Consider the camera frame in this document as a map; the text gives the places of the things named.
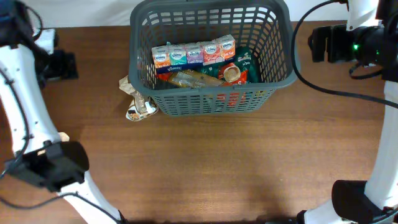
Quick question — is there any grey plastic basket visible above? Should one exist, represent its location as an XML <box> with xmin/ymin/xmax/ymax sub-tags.
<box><xmin>129</xmin><ymin>0</ymin><xmax>302</xmax><ymax>117</ymax></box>

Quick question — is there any beige paper bag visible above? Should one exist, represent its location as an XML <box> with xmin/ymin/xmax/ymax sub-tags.
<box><xmin>37</xmin><ymin>132</ymin><xmax>70</xmax><ymax>156</ymax></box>

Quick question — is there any green Nescafe coffee bag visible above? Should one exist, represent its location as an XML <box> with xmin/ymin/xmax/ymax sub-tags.
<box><xmin>196</xmin><ymin>47</ymin><xmax>260</xmax><ymax>85</ymax></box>

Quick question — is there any brown white snack wrapper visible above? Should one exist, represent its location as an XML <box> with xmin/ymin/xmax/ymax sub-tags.
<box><xmin>119</xmin><ymin>76</ymin><xmax>159</xmax><ymax>122</ymax></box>

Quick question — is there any white tissue multipack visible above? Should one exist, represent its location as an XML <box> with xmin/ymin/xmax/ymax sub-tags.
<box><xmin>151</xmin><ymin>34</ymin><xmax>236</xmax><ymax>74</ymax></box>

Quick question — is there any orange spaghetti packet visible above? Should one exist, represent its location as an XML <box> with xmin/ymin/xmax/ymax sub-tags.
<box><xmin>156</xmin><ymin>70</ymin><xmax>225</xmax><ymax>88</ymax></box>

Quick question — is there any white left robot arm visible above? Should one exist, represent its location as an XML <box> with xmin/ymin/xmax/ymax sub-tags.
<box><xmin>1</xmin><ymin>1</ymin><xmax>125</xmax><ymax>223</ymax></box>

